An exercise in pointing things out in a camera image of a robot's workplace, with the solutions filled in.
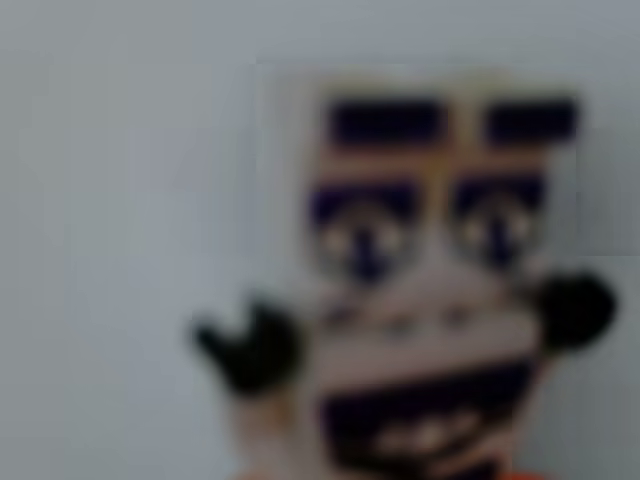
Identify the small white toy figure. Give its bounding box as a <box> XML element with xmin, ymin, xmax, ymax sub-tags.
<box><xmin>189</xmin><ymin>69</ymin><xmax>619</xmax><ymax>480</ymax></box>

